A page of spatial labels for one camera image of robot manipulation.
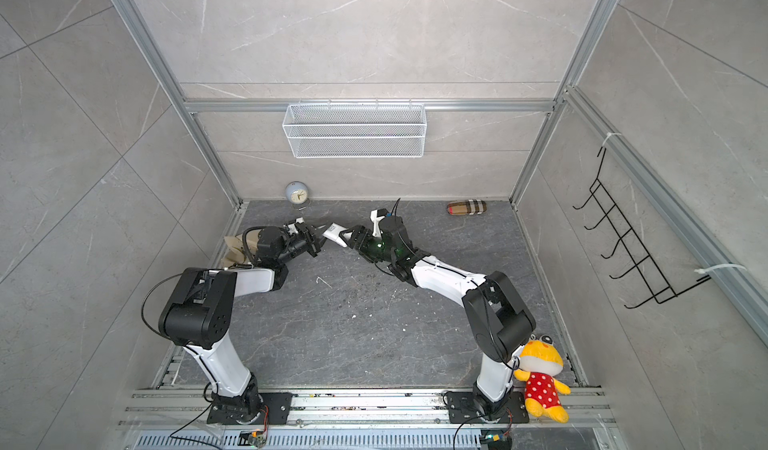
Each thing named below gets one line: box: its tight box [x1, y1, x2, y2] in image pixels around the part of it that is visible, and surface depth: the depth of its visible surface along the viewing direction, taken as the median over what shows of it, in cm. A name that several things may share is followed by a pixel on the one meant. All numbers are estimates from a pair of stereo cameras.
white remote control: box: [322, 222, 350, 248], surface depth 87 cm
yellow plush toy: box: [513, 334, 571, 423], surface depth 73 cm
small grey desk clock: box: [285, 180, 308, 204], surface depth 117 cm
